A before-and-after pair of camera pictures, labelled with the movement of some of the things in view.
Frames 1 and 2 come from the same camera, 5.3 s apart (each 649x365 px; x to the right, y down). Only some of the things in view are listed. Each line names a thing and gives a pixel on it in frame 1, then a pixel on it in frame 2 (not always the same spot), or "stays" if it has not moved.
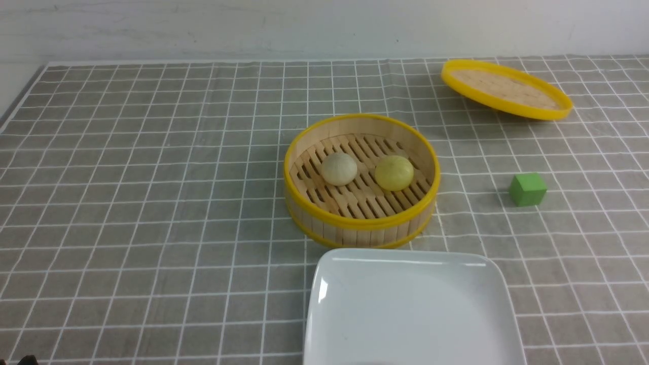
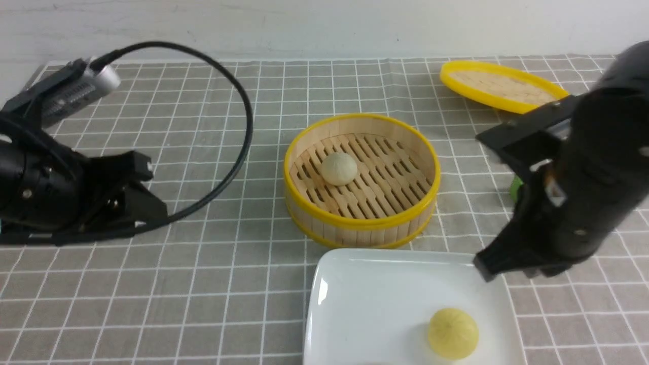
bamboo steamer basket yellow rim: [360, 181] stays
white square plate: [402, 306] stays
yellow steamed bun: [394, 173] → [453, 334]
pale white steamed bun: [339, 169] stays
